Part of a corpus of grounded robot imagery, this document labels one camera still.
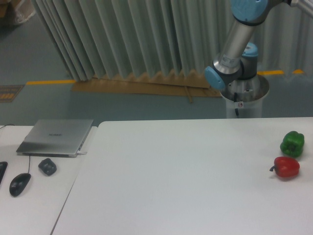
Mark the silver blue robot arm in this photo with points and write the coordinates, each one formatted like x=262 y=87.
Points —
x=238 y=58

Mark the brown cardboard floor sheet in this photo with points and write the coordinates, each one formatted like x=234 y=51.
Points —
x=190 y=86

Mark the white usb plug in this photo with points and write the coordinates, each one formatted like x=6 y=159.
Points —
x=81 y=153

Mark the grey folding curtain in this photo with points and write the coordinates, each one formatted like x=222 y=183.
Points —
x=145 y=37

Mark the silver closed laptop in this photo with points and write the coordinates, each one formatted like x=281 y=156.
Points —
x=56 y=137

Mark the small black controller gadget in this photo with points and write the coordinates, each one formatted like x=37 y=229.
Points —
x=47 y=166

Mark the red bell pepper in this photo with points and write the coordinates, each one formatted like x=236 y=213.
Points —
x=285 y=167

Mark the green bell pepper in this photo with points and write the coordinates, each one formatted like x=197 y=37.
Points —
x=292 y=144

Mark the black computer mouse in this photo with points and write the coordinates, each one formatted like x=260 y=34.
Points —
x=18 y=184

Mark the black keyboard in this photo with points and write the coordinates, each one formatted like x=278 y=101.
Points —
x=3 y=167

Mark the cardboard boxes in corner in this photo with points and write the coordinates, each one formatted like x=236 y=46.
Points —
x=15 y=12

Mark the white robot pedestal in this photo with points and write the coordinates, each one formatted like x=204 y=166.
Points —
x=244 y=98

